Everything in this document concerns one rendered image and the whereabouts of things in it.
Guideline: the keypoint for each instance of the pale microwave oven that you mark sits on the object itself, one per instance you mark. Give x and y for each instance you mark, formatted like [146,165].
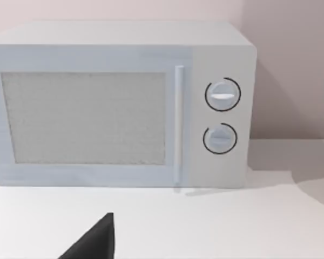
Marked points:
[218,54]

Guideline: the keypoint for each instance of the large pale microwave knob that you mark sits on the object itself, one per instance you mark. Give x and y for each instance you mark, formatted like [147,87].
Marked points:
[222,94]

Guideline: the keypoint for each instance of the pale microwave door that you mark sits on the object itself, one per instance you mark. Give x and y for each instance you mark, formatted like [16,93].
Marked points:
[83,116]

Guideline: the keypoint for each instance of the small pale microwave knob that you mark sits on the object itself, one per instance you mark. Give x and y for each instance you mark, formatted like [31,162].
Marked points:
[219,138]

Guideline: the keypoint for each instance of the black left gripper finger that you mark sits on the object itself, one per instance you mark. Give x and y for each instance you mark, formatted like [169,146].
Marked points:
[98,240]

